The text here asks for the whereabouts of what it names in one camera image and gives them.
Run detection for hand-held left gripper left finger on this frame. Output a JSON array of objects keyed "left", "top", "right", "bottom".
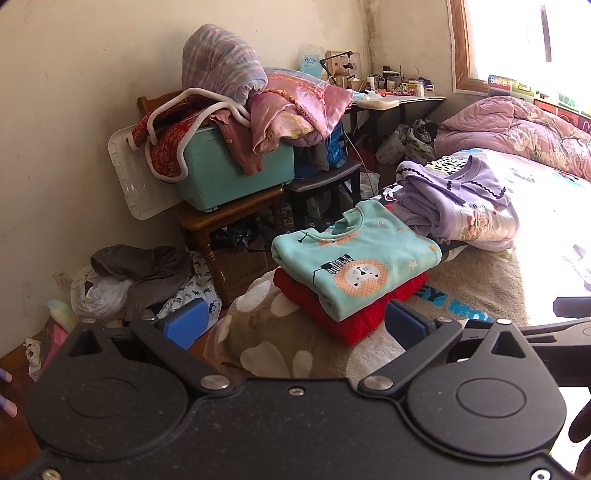
[{"left": 65, "top": 298, "right": 236, "bottom": 398}]

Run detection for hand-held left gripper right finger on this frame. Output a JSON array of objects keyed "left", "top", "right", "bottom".
[{"left": 358, "top": 299, "right": 539, "bottom": 398}]

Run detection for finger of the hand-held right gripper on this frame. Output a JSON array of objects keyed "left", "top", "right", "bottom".
[
  {"left": 519, "top": 319, "right": 591, "bottom": 388},
  {"left": 553, "top": 296, "right": 591, "bottom": 320}
]

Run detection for teal lion print sweatshirt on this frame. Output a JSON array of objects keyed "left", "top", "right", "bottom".
[{"left": 271, "top": 199, "right": 443, "bottom": 322}]

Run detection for grey clothes pile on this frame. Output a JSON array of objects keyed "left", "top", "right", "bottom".
[{"left": 90, "top": 244, "right": 195, "bottom": 324}]

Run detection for person's right hand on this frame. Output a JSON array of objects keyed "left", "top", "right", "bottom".
[{"left": 569, "top": 406, "right": 591, "bottom": 474}]

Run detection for white blue patterned cloth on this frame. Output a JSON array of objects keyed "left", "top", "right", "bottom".
[{"left": 157, "top": 249, "right": 222, "bottom": 324}]

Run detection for red sweater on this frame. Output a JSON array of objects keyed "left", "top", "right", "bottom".
[{"left": 273, "top": 268, "right": 429, "bottom": 347}]

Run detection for white plastic bag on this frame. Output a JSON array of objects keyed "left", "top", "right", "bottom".
[{"left": 70, "top": 265, "right": 134, "bottom": 326}]

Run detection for black plastic bag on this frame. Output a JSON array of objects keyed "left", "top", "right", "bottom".
[{"left": 212, "top": 217, "right": 278, "bottom": 252}]

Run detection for wooden chair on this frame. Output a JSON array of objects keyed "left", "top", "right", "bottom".
[{"left": 137, "top": 95, "right": 287, "bottom": 308}]

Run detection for floral cream pants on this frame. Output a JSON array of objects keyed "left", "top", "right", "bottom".
[{"left": 429, "top": 203, "right": 522, "bottom": 252}]

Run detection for green wipes pack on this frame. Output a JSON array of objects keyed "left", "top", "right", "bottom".
[{"left": 46, "top": 299, "right": 77, "bottom": 330}]

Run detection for purple pajama top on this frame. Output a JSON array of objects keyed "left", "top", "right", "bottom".
[{"left": 392, "top": 154, "right": 520, "bottom": 232}]

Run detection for pink box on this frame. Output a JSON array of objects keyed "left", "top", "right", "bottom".
[{"left": 39, "top": 318, "right": 70, "bottom": 370}]

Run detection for teal storage bin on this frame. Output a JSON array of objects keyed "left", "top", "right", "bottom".
[{"left": 173, "top": 124, "right": 296, "bottom": 213}]

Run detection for white figurine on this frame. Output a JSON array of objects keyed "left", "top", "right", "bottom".
[{"left": 24, "top": 337, "right": 44, "bottom": 381}]

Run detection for white bin lid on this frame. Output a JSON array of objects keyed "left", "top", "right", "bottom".
[{"left": 107, "top": 121, "right": 185, "bottom": 220}]

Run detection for dark stool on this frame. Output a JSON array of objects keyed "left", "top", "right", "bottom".
[{"left": 284, "top": 159, "right": 365, "bottom": 232}]

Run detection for dotted grey bag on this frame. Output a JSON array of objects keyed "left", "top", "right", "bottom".
[{"left": 375, "top": 119, "right": 439, "bottom": 167}]

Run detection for blue plastic bag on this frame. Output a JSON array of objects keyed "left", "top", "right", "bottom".
[{"left": 293, "top": 122, "right": 349, "bottom": 181}]

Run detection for mauve garment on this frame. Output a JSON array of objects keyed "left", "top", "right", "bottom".
[{"left": 203, "top": 108, "right": 266, "bottom": 178}]

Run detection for purple comforter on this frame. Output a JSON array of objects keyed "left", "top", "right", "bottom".
[{"left": 434, "top": 96, "right": 591, "bottom": 183}]

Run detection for purple object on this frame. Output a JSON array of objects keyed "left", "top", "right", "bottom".
[{"left": 0, "top": 368, "right": 19, "bottom": 418}]

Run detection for colourful alphabet foam board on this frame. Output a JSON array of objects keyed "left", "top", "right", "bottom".
[{"left": 487, "top": 74, "right": 591, "bottom": 134}]

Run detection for cluttered side table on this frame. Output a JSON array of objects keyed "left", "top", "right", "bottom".
[{"left": 323, "top": 46, "right": 437, "bottom": 99}]

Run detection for pink satin quilt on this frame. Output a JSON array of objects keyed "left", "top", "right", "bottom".
[{"left": 247, "top": 69, "right": 354, "bottom": 155}]

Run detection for rolled plaid quilt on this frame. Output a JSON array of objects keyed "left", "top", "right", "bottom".
[{"left": 181, "top": 24, "right": 269, "bottom": 104}]

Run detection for black desk lamp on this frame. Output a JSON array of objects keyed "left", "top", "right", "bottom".
[{"left": 323, "top": 51, "right": 354, "bottom": 84}]

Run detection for blue white packet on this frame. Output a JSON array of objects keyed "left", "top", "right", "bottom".
[{"left": 300, "top": 44, "right": 324, "bottom": 75}]

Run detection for window with wooden frame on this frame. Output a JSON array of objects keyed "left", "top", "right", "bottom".
[{"left": 445, "top": 0, "right": 591, "bottom": 95}]

